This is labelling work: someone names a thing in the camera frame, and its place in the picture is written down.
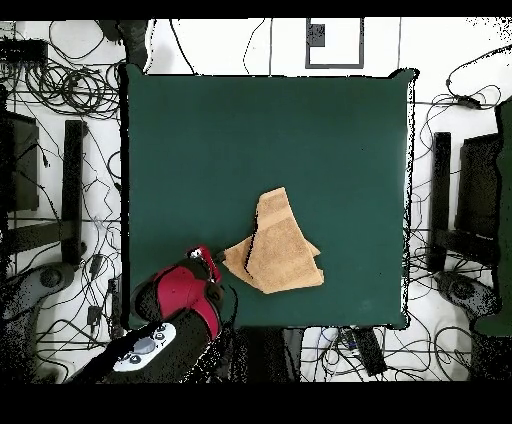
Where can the tan terry towel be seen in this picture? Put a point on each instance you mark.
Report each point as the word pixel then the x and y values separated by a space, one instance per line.
pixel 280 256

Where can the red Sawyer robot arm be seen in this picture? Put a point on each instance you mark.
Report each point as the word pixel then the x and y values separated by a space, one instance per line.
pixel 180 296

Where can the black power strip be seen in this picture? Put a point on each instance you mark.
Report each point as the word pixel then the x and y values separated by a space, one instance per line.
pixel 116 304

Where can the black power adapter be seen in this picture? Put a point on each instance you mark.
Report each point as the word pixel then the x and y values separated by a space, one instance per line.
pixel 468 102
pixel 96 264
pixel 94 315

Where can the dark green table cloth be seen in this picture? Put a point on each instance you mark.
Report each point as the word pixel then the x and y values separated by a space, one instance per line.
pixel 240 140

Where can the black T-shaped stand base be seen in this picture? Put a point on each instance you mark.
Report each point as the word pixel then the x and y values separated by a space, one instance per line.
pixel 72 180
pixel 440 180

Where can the grey caster base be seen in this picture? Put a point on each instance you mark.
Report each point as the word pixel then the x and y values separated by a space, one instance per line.
pixel 24 296
pixel 464 290

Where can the black square case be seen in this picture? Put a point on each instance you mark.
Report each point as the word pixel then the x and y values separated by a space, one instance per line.
pixel 476 188
pixel 24 168

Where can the person's black shoe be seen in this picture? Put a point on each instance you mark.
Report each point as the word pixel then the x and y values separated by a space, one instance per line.
pixel 108 28
pixel 135 42

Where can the black electronics box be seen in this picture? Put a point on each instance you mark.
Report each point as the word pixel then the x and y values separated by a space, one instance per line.
pixel 24 51

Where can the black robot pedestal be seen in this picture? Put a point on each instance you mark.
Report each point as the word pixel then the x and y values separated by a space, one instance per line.
pixel 264 352

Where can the grey square floor frame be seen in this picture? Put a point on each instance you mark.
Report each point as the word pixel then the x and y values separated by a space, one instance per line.
pixel 316 36

